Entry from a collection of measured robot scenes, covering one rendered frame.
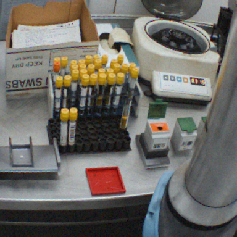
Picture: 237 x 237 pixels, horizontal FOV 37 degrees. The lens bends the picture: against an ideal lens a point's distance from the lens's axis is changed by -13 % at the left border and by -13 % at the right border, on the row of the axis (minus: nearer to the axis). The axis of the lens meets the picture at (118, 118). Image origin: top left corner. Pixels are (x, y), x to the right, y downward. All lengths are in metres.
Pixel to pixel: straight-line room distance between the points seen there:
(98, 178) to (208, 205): 0.40
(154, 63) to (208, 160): 0.63
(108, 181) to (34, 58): 0.34
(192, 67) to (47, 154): 0.45
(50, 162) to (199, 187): 0.41
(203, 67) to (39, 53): 0.43
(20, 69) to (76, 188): 0.33
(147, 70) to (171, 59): 0.07
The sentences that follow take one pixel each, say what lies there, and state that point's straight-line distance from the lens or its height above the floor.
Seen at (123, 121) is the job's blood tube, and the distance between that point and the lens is 0.86.
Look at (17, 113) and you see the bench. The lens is 0.93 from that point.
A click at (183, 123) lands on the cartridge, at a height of 0.94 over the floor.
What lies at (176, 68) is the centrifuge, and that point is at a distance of 1.01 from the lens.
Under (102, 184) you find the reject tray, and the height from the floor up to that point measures 0.88.
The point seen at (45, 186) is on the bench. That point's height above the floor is 0.88.
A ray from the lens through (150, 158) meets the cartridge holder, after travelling 0.84.
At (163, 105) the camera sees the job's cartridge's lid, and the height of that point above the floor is 0.98.
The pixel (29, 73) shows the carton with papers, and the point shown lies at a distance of 0.94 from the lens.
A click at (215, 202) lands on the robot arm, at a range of 0.43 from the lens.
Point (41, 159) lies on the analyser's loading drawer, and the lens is 0.77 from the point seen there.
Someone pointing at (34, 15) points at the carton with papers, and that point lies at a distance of 1.16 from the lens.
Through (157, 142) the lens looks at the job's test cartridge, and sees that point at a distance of 0.82.
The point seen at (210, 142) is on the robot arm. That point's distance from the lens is 0.38.
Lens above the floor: 1.49
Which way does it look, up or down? 41 degrees down
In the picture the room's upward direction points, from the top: 10 degrees clockwise
